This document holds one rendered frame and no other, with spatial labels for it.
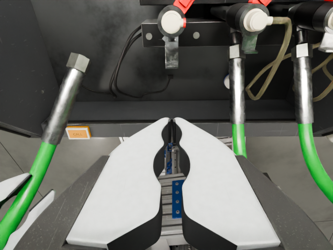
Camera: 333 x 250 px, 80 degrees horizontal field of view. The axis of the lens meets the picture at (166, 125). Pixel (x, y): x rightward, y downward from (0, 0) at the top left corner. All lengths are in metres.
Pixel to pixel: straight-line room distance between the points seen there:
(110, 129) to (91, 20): 0.25
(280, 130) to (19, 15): 0.61
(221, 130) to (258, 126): 0.08
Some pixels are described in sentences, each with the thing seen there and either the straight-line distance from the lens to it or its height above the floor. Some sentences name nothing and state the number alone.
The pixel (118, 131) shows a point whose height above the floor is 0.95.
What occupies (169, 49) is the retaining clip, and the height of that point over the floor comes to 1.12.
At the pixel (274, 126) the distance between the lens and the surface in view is 0.52.
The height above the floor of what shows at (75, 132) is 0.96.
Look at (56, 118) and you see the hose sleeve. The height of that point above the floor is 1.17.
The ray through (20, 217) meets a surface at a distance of 0.24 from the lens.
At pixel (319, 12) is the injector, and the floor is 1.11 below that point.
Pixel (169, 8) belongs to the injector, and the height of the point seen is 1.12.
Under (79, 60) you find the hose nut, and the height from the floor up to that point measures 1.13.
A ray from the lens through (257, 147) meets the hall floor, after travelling 1.85.
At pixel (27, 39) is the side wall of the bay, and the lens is 0.55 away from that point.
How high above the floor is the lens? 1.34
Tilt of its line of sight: 58 degrees down
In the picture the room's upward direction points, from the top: 177 degrees counter-clockwise
